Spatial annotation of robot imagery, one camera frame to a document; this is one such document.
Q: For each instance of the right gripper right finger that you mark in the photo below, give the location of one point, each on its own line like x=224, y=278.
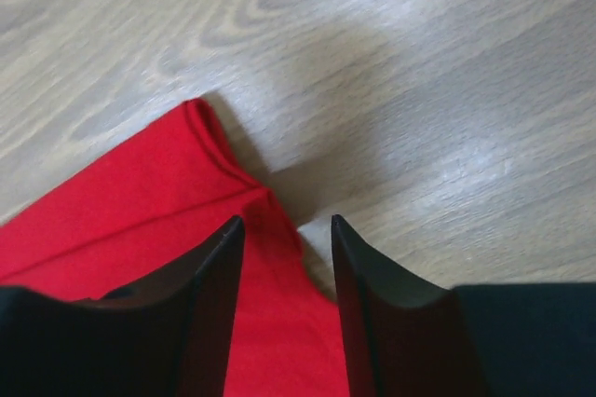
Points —
x=405, y=336

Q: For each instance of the red t shirt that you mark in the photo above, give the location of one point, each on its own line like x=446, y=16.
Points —
x=155, y=197

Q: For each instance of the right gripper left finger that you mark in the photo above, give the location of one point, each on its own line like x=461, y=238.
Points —
x=165, y=334

